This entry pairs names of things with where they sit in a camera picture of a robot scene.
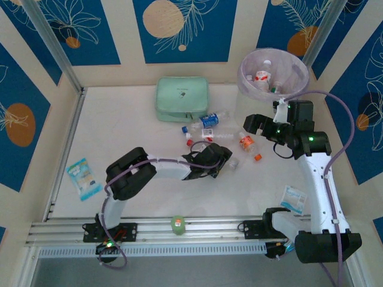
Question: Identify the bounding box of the aluminium frame rail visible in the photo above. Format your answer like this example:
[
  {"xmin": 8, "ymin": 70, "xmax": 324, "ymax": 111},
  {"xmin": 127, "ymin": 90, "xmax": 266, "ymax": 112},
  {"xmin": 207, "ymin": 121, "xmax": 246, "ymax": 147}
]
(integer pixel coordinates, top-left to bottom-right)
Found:
[{"xmin": 25, "ymin": 216, "xmax": 312, "ymax": 248}]

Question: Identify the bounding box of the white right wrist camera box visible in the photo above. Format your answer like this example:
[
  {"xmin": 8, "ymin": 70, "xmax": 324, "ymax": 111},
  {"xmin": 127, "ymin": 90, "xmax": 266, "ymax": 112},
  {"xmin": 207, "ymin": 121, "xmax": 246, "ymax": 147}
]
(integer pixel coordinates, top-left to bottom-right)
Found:
[{"xmin": 271, "ymin": 99, "xmax": 288, "ymax": 123}]

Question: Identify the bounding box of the aluminium side rail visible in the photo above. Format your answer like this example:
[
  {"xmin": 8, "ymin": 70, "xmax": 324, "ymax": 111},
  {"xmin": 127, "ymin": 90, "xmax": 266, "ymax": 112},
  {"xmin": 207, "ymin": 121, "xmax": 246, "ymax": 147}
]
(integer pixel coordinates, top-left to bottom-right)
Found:
[{"xmin": 43, "ymin": 88, "xmax": 87, "ymax": 222}]

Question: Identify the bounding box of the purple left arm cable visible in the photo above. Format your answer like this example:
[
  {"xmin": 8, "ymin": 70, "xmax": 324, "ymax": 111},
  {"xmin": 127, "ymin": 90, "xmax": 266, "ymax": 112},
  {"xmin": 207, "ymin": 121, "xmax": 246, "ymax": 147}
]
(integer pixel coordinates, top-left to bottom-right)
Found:
[{"xmin": 98, "ymin": 139, "xmax": 224, "ymax": 271}]

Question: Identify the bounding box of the translucent plastic bin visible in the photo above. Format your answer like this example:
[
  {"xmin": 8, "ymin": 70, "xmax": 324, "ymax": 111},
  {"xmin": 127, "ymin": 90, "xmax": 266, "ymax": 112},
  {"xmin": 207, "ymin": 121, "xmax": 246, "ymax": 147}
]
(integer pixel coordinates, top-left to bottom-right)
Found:
[{"xmin": 235, "ymin": 47, "xmax": 311, "ymax": 126}]

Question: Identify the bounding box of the black controller box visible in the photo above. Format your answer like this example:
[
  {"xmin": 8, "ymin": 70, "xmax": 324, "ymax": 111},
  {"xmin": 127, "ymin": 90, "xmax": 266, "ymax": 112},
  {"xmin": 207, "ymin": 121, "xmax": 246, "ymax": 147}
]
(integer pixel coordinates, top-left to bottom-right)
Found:
[
  {"xmin": 95, "ymin": 241, "xmax": 120, "ymax": 264},
  {"xmin": 265, "ymin": 240, "xmax": 296, "ymax": 261}
]

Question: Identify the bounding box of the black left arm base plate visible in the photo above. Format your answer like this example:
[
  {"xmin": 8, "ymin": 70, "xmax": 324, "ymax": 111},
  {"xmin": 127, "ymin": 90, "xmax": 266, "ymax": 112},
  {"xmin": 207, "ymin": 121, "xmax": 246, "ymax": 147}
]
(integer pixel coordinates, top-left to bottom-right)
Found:
[{"xmin": 83, "ymin": 222, "xmax": 138, "ymax": 243}]

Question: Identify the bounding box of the clear bottle barcode label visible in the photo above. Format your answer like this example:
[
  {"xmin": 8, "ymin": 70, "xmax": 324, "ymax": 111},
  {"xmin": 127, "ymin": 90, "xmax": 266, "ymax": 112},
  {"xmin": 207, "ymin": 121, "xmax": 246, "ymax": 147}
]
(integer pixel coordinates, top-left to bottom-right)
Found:
[{"xmin": 186, "ymin": 129, "xmax": 235, "ymax": 146}]

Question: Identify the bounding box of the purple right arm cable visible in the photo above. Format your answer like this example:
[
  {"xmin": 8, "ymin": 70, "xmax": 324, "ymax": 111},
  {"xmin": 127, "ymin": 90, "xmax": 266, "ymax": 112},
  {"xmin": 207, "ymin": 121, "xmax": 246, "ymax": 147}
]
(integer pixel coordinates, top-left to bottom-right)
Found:
[{"xmin": 282, "ymin": 89, "xmax": 357, "ymax": 287}]

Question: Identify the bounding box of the mint green zip pouch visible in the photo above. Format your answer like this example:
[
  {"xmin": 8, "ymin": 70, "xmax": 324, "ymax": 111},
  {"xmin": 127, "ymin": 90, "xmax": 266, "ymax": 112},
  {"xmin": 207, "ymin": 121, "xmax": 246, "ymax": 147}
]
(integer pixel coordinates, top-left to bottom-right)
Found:
[{"xmin": 154, "ymin": 76, "xmax": 210, "ymax": 123}]

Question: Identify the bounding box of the green rounded device orange mark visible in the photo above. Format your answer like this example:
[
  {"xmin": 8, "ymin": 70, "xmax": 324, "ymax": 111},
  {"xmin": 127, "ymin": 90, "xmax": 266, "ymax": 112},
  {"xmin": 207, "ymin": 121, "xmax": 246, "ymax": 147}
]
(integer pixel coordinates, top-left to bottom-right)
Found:
[{"xmin": 170, "ymin": 215, "xmax": 186, "ymax": 236}]

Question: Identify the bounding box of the orange label plastic bottle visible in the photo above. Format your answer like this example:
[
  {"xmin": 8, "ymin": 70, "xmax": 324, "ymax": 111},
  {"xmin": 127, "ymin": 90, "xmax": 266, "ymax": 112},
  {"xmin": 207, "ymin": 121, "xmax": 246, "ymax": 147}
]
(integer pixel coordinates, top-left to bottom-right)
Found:
[{"xmin": 238, "ymin": 131, "xmax": 257, "ymax": 154}]

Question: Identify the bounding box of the blue snack packet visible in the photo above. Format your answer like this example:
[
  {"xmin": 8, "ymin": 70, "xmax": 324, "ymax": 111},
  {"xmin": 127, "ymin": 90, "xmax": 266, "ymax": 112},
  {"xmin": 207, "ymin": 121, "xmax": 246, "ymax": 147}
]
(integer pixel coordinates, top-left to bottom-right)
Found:
[{"xmin": 65, "ymin": 157, "xmax": 105, "ymax": 202}]

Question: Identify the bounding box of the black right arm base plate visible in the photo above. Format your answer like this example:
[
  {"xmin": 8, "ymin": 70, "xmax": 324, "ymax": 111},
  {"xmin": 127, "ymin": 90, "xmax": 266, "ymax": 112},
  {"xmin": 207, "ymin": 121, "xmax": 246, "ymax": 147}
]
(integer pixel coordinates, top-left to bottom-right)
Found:
[{"xmin": 242, "ymin": 220, "xmax": 290, "ymax": 240}]

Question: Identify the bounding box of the blue label plastic bottle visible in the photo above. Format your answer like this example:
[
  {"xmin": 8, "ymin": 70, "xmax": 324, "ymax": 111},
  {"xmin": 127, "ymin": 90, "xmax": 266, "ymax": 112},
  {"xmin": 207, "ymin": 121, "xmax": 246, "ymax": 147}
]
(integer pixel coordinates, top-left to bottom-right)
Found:
[{"xmin": 181, "ymin": 111, "xmax": 232, "ymax": 134}]

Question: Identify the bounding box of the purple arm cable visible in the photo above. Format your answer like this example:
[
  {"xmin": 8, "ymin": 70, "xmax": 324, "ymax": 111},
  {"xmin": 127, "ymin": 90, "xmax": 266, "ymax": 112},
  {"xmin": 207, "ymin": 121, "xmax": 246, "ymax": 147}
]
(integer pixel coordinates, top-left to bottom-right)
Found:
[
  {"xmin": 98, "ymin": 139, "xmax": 224, "ymax": 271},
  {"xmin": 282, "ymin": 89, "xmax": 357, "ymax": 287}
]

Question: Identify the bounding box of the aluminium corner post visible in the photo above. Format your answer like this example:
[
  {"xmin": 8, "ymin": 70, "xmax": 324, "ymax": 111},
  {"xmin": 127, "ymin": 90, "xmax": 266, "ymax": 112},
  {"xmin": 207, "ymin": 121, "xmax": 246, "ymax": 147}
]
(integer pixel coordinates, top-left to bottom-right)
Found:
[
  {"xmin": 22, "ymin": 0, "xmax": 86, "ymax": 94},
  {"xmin": 302, "ymin": 0, "xmax": 348, "ymax": 65}
]

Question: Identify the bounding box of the white slotted cable duct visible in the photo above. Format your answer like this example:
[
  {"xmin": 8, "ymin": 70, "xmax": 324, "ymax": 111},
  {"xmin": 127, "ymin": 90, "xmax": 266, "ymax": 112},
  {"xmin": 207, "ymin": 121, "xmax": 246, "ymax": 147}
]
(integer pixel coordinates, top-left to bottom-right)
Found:
[{"xmin": 37, "ymin": 241, "xmax": 268, "ymax": 259}]

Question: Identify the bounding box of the white blue tissue packet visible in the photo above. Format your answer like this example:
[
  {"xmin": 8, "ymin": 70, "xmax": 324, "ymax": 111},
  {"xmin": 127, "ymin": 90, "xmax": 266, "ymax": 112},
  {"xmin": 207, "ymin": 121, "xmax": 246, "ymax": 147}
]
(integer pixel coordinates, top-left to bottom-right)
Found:
[{"xmin": 279, "ymin": 184, "xmax": 308, "ymax": 216}]

